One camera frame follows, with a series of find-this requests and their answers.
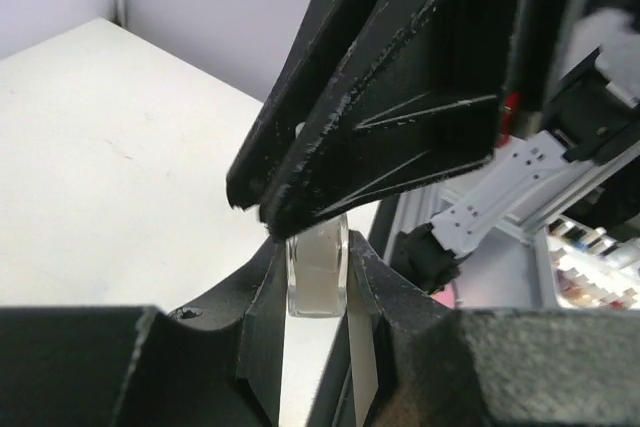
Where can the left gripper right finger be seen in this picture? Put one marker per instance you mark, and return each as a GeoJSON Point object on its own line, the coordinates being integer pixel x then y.
{"type": "Point", "coordinates": [416, 362]}

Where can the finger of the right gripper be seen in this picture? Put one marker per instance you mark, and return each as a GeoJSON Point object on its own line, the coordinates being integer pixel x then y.
{"type": "Point", "coordinates": [415, 98]}
{"type": "Point", "coordinates": [328, 29]}

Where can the clear nail polish bottle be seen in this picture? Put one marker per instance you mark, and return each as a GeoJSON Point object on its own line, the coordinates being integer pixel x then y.
{"type": "Point", "coordinates": [317, 268]}

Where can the white tray of bottles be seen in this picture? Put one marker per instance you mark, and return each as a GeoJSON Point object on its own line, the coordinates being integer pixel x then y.
{"type": "Point", "coordinates": [580, 267]}

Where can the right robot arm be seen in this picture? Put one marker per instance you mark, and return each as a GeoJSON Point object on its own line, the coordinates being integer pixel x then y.
{"type": "Point", "coordinates": [571, 97]}

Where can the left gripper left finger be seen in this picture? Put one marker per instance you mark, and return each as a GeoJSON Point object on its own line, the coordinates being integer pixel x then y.
{"type": "Point", "coordinates": [216, 361]}

